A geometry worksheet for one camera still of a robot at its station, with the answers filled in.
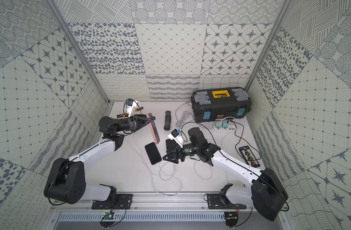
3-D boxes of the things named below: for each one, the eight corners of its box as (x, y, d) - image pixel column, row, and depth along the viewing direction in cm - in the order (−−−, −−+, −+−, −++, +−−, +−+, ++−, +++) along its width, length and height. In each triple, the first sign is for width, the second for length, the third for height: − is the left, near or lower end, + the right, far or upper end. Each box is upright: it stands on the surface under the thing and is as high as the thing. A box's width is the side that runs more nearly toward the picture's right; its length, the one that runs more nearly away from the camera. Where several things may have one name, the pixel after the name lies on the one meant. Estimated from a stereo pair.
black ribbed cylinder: (164, 130, 105) (163, 128, 102) (165, 113, 116) (165, 110, 113) (170, 130, 105) (170, 128, 102) (171, 113, 116) (171, 110, 113)
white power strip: (213, 132, 103) (214, 130, 101) (212, 126, 107) (213, 124, 104) (236, 132, 103) (237, 130, 101) (234, 126, 107) (235, 124, 104)
